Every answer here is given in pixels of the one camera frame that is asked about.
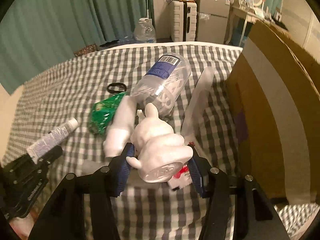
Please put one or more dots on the translucent plastic comb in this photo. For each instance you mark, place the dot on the translucent plastic comb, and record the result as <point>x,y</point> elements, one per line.
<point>193,117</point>

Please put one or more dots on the patterned brown bag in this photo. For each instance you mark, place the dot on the patterned brown bag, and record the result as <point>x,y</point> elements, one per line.
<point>88,49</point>

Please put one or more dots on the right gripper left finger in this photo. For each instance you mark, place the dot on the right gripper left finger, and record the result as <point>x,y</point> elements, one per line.
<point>63,215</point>

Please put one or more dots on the white tube with cap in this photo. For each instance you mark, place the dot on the white tube with cap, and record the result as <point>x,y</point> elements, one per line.
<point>47,142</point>

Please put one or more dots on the silver mini fridge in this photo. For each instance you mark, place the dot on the silver mini fridge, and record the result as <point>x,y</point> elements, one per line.
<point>212,19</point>

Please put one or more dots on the white handheld device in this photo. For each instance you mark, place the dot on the white handheld device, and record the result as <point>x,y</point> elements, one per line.
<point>119,132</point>

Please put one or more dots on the brown cardboard box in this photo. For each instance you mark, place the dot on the brown cardboard box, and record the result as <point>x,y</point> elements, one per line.
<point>273,93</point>

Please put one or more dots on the checkered grey white cloth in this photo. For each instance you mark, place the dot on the checkered grey white cloth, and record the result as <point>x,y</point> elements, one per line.
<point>70,89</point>

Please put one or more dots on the clear floss pick jar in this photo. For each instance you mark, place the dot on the clear floss pick jar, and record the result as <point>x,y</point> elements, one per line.
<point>162,83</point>

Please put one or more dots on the green curtain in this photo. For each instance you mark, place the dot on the green curtain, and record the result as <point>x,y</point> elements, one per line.
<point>37,34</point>

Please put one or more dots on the large clear water jug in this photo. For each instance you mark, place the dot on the large clear water jug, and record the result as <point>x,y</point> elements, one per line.
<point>144,31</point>

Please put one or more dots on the white red snack packet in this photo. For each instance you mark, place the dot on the white red snack packet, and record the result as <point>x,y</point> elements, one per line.
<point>181,179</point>

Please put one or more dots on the white ribbed suitcase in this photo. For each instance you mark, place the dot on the white ribbed suitcase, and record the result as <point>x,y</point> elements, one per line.
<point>183,18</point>

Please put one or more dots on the green snack packet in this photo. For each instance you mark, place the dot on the green snack packet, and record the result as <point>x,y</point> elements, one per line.
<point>102,113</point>

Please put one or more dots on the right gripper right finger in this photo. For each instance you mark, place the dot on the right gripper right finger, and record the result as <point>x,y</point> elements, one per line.
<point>254,217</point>

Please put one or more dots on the white bunny figurine bottle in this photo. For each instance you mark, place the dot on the white bunny figurine bottle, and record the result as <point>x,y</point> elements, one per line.
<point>161,152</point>

